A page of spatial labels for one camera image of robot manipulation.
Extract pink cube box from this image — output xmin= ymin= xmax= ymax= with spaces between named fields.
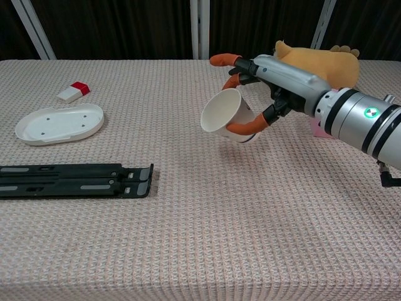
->
xmin=311 ymin=87 xmax=333 ymax=137

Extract right silver robot hand orange fingertips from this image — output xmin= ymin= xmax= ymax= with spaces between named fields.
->
xmin=209 ymin=53 xmax=329 ymax=135

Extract woven pinkish tablecloth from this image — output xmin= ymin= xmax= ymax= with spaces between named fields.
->
xmin=0 ymin=58 xmax=401 ymax=301

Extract black folding laptop stand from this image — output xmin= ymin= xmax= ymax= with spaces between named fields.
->
xmin=0 ymin=163 xmax=155 ymax=199

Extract white paper cup blue print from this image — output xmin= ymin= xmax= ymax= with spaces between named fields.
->
xmin=200 ymin=88 xmax=263 ymax=144

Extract yellow plush toy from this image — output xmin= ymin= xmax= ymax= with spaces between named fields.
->
xmin=274 ymin=40 xmax=360 ymax=90

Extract dark curtain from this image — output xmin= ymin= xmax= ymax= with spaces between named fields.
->
xmin=0 ymin=0 xmax=401 ymax=61

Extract white eraser red cap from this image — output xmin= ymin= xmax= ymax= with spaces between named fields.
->
xmin=56 ymin=81 xmax=91 ymax=104

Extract white metal frame post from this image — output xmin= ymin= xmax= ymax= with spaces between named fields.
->
xmin=310 ymin=0 xmax=337 ymax=50
xmin=189 ymin=0 xmax=211 ymax=60
xmin=11 ymin=0 xmax=57 ymax=60

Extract white oval plastic tray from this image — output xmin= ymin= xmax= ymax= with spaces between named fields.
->
xmin=14 ymin=103 xmax=105 ymax=146

